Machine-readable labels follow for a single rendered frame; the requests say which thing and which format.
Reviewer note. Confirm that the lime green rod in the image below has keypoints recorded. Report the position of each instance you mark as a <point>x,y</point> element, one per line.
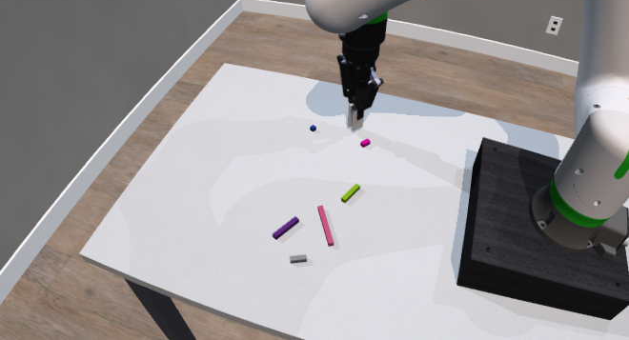
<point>350,193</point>

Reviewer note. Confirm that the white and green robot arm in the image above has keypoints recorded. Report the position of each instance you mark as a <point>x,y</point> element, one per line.
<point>591,183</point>

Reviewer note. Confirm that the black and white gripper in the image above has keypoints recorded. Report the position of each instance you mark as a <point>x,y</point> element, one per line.
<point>364,70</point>

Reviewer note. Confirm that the pink rod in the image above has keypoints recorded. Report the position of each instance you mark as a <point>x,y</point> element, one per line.
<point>325,225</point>

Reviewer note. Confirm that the purple rod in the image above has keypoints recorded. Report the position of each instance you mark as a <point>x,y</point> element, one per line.
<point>285,228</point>

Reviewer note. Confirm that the grey rod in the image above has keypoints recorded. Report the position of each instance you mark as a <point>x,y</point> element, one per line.
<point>298,258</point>

